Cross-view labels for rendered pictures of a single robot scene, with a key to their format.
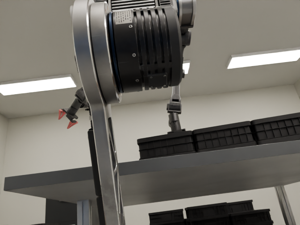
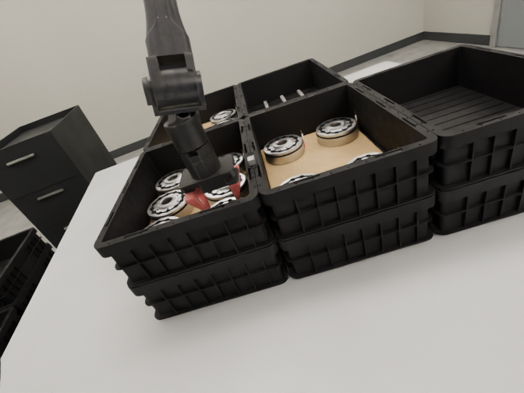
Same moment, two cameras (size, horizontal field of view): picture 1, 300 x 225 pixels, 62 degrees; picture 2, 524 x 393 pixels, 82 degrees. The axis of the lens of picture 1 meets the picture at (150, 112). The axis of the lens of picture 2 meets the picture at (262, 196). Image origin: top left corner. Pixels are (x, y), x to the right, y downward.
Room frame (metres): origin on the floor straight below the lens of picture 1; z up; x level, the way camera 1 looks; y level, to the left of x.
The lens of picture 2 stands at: (0.85, -0.20, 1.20)
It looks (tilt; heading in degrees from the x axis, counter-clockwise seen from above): 33 degrees down; 358
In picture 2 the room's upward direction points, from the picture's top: 20 degrees counter-clockwise
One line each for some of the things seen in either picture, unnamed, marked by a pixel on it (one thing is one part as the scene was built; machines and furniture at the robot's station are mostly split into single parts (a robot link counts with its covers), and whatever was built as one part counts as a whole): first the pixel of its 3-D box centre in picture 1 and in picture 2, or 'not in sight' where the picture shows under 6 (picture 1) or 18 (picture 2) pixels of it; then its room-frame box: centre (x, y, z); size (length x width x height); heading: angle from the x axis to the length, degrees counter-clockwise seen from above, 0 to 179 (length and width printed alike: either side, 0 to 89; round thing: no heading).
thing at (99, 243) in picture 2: (167, 146); (186, 172); (1.47, -0.08, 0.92); 0.40 x 0.30 x 0.02; 174
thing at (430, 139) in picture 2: (218, 137); (316, 130); (1.44, -0.38, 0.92); 0.40 x 0.30 x 0.02; 174
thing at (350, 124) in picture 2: not in sight; (335, 126); (1.54, -0.46, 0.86); 0.10 x 0.10 x 0.01
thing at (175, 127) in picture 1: (176, 128); (201, 161); (1.35, -0.13, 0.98); 0.10 x 0.07 x 0.07; 82
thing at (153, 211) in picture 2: not in sight; (168, 203); (1.48, 0.00, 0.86); 0.10 x 0.10 x 0.01
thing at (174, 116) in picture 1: (173, 118); (185, 130); (1.36, -0.13, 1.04); 0.07 x 0.06 x 0.07; 1
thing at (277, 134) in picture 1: (273, 138); (453, 107); (1.41, -0.68, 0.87); 0.40 x 0.30 x 0.11; 174
